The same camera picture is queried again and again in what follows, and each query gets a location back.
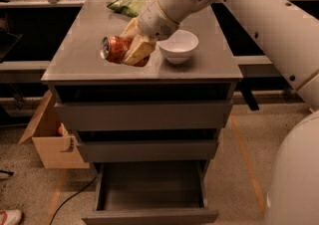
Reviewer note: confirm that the grey top drawer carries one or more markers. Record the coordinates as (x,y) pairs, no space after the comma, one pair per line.
(143,116)

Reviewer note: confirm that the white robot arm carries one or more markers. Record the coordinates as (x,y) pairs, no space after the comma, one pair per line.
(289,37)

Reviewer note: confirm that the grey middle drawer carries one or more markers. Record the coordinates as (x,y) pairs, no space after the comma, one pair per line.
(154,150)

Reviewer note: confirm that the grey drawer cabinet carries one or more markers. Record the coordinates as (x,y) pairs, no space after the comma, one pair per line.
(78,74)

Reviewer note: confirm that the white sneaker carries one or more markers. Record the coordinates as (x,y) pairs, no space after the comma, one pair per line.
(11,217)

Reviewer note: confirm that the green chip bag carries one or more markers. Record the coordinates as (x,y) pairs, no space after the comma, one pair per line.
(131,8)

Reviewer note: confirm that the white bowl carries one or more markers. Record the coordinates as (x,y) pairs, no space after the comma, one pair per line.
(179,47)

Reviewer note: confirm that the grey shelf rail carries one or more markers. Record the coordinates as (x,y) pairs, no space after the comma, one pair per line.
(22,71)

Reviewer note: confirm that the red coke can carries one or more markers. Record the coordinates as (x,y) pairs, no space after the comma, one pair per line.
(114,48)

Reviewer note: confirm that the grey drawer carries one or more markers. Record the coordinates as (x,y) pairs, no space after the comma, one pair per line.
(154,150)
(143,116)
(150,193)

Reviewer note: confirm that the cardboard box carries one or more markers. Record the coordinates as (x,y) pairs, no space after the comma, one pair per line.
(56,147)

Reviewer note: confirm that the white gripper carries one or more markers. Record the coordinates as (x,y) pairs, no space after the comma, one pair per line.
(155,22)

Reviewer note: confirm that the grey bottom drawer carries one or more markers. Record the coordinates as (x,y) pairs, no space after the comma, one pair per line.
(150,193)

